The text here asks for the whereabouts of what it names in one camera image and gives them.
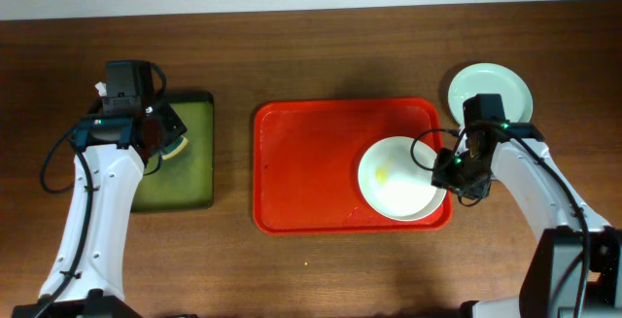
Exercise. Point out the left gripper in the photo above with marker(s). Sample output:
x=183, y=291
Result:
x=171, y=126

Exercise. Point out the white plate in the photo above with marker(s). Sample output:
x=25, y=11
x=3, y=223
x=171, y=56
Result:
x=394, y=181

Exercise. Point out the red plastic tray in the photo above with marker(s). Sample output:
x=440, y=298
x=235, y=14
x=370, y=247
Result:
x=305, y=164

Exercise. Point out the green and yellow sponge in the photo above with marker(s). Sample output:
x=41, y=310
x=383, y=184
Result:
x=175, y=148

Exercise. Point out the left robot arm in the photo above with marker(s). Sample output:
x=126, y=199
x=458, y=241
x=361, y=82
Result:
x=86, y=277

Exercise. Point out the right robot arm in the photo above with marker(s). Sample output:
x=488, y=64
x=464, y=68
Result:
x=576, y=268

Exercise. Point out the black tray with green mat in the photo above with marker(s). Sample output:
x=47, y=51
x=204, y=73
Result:
x=186, y=181

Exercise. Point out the mint green plate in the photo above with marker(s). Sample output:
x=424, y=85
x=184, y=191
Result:
x=491, y=78

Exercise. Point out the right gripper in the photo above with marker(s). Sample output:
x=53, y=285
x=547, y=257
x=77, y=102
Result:
x=446, y=176

